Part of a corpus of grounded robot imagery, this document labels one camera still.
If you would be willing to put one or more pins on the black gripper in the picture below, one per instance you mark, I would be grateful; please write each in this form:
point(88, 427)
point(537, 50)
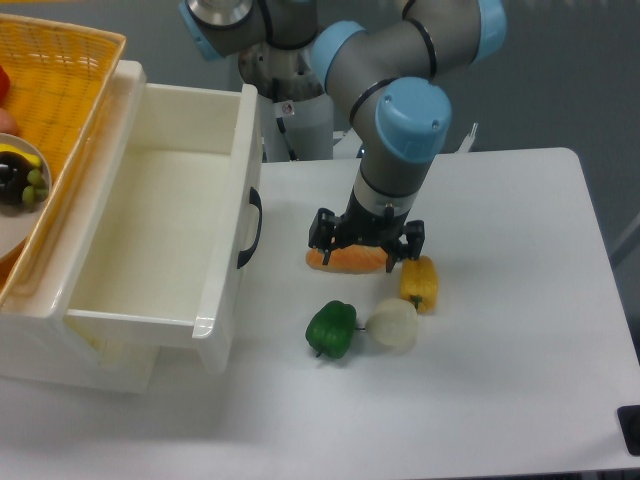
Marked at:
point(373, 221)

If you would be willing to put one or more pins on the green toy bell pepper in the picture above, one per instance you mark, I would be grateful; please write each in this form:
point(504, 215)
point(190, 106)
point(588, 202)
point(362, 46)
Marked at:
point(331, 329)

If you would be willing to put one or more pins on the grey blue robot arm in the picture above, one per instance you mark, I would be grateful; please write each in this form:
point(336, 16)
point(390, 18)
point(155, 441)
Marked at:
point(382, 82)

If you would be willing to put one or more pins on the orange salmon slice toy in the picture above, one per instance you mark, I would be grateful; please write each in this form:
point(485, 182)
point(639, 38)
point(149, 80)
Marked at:
point(355, 259)

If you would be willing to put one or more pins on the yellow toy bell pepper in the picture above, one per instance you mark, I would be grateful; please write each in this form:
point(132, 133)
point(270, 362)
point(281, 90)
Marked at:
point(419, 284)

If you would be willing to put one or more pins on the white toy onion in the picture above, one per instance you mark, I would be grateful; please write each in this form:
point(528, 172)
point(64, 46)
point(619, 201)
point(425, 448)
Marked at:
point(394, 325)

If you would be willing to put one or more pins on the white open drawer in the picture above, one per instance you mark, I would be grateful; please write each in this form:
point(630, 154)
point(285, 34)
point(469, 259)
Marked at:
point(181, 222)

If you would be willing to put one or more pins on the black corner object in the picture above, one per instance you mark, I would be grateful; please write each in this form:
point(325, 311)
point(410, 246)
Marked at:
point(629, 419)

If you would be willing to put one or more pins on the white plastic drawer cabinet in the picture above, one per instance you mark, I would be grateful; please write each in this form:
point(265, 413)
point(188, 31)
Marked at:
point(38, 340)

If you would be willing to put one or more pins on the yellow toy piece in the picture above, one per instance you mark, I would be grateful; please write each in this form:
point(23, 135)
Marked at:
point(33, 159)

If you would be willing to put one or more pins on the white plate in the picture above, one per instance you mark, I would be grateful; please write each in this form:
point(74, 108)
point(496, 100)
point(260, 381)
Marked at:
point(18, 222)

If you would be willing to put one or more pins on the yellow woven basket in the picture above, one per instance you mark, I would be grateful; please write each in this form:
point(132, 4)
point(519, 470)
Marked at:
point(59, 74)

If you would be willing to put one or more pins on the black toy mangosteen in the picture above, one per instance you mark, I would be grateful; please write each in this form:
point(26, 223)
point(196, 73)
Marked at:
point(21, 184)

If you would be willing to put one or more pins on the pink toy fruit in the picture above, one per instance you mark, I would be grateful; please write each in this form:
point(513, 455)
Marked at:
point(8, 124)

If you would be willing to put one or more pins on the red toy fruit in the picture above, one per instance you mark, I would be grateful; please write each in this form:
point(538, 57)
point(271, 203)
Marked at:
point(5, 84)

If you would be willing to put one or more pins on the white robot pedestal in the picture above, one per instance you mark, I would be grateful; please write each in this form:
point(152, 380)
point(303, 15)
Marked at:
point(296, 114)

